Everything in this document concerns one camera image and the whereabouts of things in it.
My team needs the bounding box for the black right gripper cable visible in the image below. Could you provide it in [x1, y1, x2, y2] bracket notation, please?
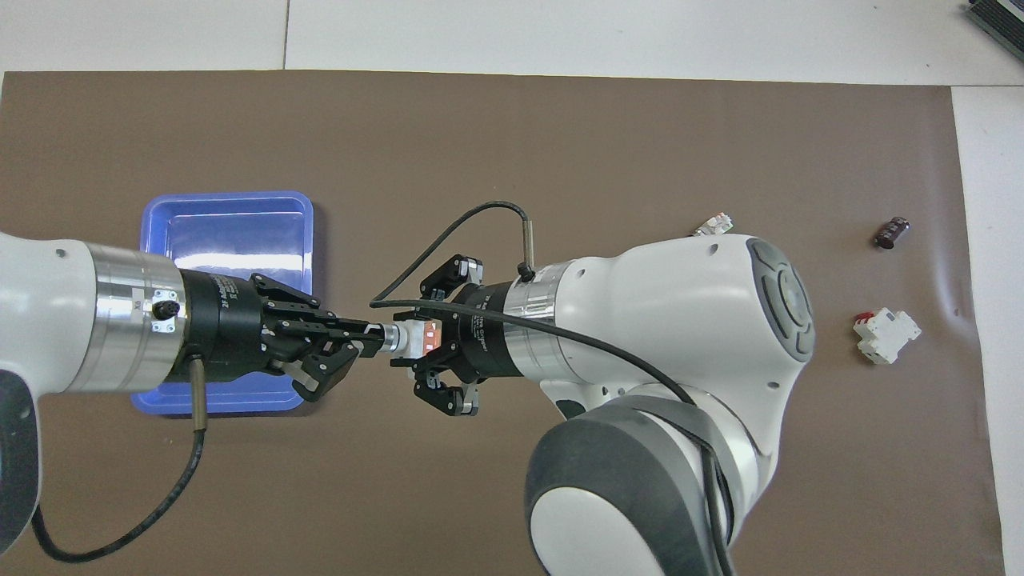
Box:
[370, 200, 737, 576]

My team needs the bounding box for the brown table mat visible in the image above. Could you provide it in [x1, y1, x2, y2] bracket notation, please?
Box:
[0, 70, 1007, 576]

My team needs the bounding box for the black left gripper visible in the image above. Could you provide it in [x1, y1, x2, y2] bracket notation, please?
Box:
[181, 270, 385, 402]

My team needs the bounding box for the grey ribbed metal device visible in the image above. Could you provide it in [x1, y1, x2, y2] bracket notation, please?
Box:
[962, 0, 1024, 45]

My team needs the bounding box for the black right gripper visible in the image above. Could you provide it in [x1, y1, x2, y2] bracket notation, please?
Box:
[390, 254, 521, 418]

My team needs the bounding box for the small dark cylindrical capacitor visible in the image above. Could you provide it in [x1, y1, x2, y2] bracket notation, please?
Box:
[874, 216, 913, 250]

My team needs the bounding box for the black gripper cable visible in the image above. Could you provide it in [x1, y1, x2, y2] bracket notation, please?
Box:
[30, 356, 209, 563]
[370, 200, 737, 576]

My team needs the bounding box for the blue plastic tray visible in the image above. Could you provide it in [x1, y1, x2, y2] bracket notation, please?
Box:
[130, 190, 314, 415]

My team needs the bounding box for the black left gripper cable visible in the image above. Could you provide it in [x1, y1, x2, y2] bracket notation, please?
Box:
[30, 356, 209, 563]

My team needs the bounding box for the white circuit breaker red lever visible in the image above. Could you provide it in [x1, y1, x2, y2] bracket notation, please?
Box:
[852, 309, 922, 366]

